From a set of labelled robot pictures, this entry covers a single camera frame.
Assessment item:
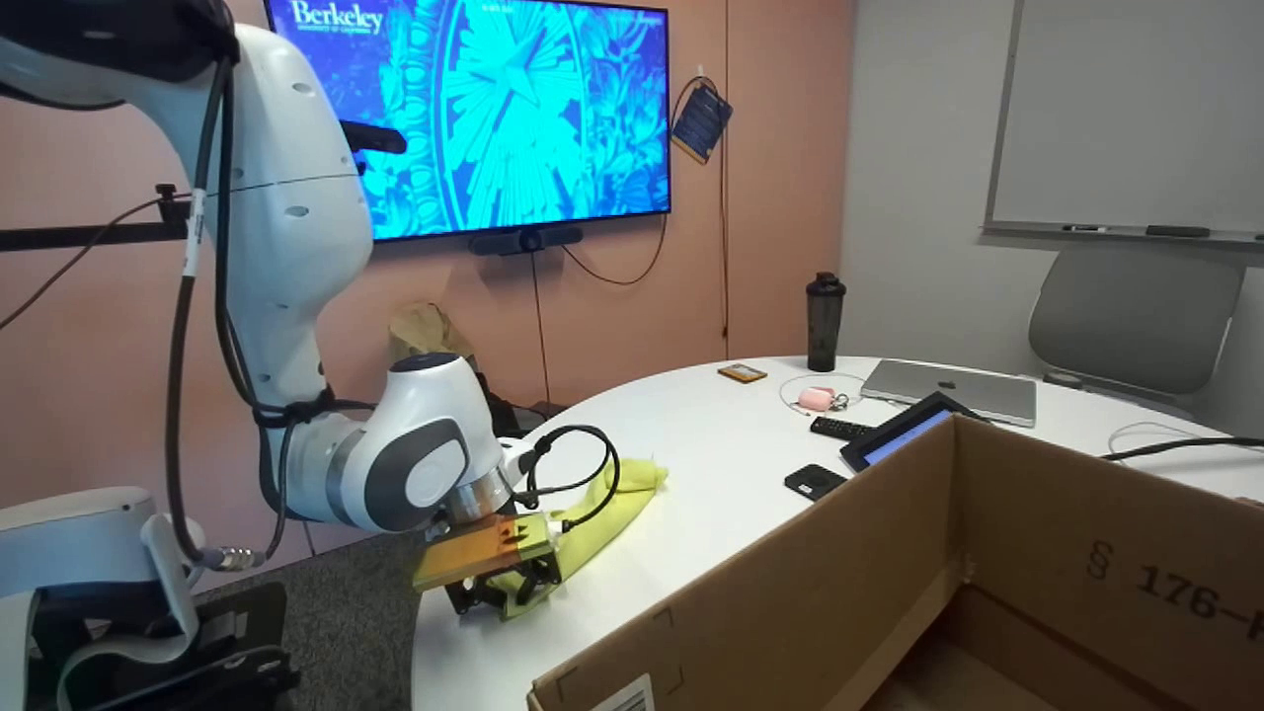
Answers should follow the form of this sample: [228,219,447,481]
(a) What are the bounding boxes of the black robot stand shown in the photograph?
[24,577,301,711]

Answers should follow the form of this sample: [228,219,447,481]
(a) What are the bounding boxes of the small black device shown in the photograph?
[784,464,849,505]

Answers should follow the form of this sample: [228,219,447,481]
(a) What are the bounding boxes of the yellow towel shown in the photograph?
[519,455,672,617]

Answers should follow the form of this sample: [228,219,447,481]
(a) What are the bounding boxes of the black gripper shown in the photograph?
[447,510,563,623]

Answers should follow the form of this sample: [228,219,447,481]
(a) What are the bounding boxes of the whiteboard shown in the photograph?
[984,0,1264,255]

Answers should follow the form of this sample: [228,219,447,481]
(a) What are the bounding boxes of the grey shell chair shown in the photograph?
[1025,243,1250,398]

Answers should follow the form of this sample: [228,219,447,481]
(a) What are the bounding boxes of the black tablet with screen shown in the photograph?
[841,389,964,473]

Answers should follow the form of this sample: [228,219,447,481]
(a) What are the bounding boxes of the black wall mounted device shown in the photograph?
[672,79,735,165]

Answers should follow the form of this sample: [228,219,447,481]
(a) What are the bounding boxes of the black remote control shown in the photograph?
[805,411,875,448]

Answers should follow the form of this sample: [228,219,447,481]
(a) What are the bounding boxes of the black bottle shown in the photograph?
[803,270,849,376]

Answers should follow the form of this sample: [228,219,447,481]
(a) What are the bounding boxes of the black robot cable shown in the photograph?
[164,53,625,573]

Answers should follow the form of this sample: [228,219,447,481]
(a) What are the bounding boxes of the black cable on table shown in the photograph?
[1101,432,1264,466]

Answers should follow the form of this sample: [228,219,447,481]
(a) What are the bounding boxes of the black camera boom rod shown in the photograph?
[0,183,202,257]

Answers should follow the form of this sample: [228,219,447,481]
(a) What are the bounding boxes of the silver laptop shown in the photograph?
[860,355,1045,428]

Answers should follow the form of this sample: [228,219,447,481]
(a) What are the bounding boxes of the tan fabric object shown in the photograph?
[389,299,469,373]

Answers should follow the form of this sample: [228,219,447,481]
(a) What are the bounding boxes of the brown cardboard box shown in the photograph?
[526,407,1264,711]

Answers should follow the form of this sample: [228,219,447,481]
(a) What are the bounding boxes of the wall television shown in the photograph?
[260,0,676,255]

